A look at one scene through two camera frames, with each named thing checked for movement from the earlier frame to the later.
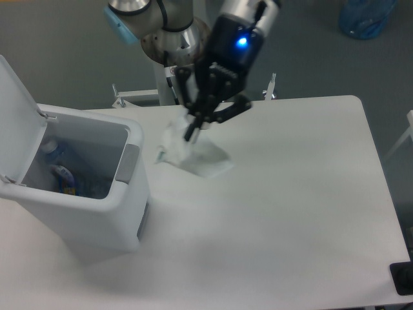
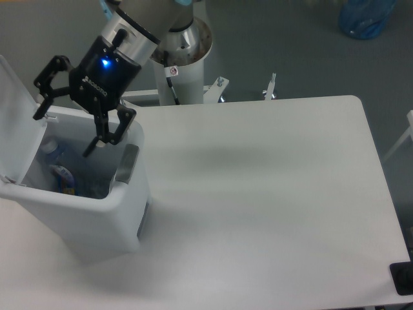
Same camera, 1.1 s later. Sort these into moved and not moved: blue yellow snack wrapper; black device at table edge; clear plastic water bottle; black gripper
Moved: black gripper
Not moved: blue yellow snack wrapper; clear plastic water bottle; black device at table edge
